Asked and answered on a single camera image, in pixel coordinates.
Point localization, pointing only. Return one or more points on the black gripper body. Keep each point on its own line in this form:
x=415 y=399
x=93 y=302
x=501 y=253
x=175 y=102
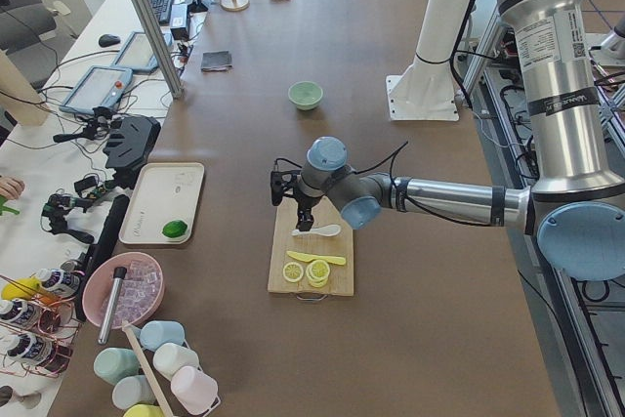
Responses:
x=306 y=203

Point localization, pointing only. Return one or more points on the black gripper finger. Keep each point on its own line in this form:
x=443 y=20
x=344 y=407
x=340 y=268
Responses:
x=301 y=225
x=308 y=220

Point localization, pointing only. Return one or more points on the white ceramic spoon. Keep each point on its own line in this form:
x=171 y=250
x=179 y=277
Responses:
x=325 y=231

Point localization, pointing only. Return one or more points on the green ceramic bowl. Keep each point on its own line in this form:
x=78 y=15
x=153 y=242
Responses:
x=305 y=95

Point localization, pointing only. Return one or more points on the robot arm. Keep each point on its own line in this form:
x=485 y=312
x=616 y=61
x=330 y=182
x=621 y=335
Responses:
x=575 y=209

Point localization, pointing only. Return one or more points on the pink bowl of ice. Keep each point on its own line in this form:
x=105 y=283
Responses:
x=141 y=294

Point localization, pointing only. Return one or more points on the person's hand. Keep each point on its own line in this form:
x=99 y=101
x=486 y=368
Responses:
x=11 y=188

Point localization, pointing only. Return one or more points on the stacked lemon slices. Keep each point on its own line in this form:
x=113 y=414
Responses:
x=317 y=273

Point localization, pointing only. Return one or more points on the yellow plastic knife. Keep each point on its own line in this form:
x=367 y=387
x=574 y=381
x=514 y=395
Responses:
x=307 y=258

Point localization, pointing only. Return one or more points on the lemon slice near edge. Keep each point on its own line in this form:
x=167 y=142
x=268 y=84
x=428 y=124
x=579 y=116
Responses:
x=293 y=272

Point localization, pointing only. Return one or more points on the bamboo cutting board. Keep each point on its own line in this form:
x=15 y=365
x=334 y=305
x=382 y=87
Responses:
x=341 y=278

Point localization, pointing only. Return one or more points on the grey folded cloth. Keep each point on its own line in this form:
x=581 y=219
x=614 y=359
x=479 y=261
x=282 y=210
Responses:
x=216 y=61

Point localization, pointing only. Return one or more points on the green lime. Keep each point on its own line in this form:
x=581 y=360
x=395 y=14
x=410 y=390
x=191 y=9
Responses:
x=174 y=229

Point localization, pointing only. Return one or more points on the cream rabbit tray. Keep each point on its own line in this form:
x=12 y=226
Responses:
x=164 y=192

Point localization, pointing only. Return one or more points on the far teach pendant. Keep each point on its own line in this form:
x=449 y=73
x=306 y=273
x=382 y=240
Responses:
x=136 y=54

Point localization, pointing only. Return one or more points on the teach pendant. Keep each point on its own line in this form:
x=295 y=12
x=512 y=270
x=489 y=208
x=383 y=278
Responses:
x=101 y=86
x=136 y=54

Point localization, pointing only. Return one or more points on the black angular device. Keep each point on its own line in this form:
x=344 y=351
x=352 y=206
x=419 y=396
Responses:
x=131 y=140

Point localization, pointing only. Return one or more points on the blue pastel cup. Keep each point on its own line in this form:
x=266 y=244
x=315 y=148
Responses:
x=159 y=332

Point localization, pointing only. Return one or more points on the black long bar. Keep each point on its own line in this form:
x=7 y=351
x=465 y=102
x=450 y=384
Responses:
x=101 y=251

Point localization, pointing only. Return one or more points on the black computer mouse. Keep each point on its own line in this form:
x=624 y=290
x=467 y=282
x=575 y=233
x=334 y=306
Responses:
x=107 y=40

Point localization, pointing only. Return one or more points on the steel muddler black tip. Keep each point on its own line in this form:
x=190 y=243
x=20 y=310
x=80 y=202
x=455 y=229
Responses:
x=109 y=313

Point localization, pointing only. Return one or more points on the white pastel cup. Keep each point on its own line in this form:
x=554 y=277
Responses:
x=169 y=358

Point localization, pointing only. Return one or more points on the pink pastel cup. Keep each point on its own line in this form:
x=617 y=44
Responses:
x=196 y=391

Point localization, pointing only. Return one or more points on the near teach pendant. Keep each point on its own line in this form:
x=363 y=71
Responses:
x=101 y=86

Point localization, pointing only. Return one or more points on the green pastel cup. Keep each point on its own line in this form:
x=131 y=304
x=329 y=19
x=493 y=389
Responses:
x=114 y=364

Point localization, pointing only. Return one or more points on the grey-blue pastel cup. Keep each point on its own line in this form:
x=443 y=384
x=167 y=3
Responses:
x=132 y=390

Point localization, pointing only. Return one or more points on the yellow pastel cup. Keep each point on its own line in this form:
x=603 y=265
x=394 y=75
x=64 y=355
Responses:
x=144 y=410

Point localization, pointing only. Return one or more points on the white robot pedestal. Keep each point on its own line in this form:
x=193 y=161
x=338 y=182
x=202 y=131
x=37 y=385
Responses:
x=426 y=90

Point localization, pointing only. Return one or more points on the aluminium frame post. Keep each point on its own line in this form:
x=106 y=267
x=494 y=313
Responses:
x=157 y=43

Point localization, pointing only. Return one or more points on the copper wire bottle rack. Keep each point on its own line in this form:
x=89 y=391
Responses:
x=37 y=329

